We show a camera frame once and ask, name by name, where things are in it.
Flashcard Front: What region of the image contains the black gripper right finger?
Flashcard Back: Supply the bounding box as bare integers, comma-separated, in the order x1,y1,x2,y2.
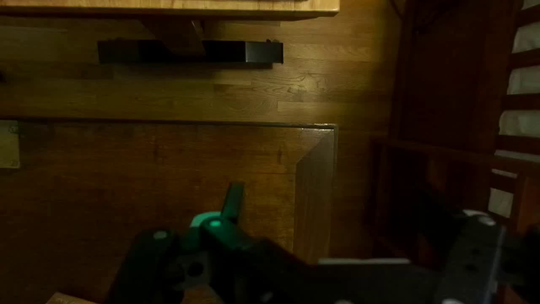
434,210,510,304

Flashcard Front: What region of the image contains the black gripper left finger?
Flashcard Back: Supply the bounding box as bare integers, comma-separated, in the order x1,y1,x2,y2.
105,181,248,304

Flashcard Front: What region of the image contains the dark wooden secretary desk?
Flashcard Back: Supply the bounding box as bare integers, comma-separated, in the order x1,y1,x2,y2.
0,117,340,304

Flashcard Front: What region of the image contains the dark wooden slatted chair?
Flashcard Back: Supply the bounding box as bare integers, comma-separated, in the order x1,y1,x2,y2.
368,0,540,267

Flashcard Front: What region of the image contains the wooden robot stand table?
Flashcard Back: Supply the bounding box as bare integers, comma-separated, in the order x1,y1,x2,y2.
0,0,343,71

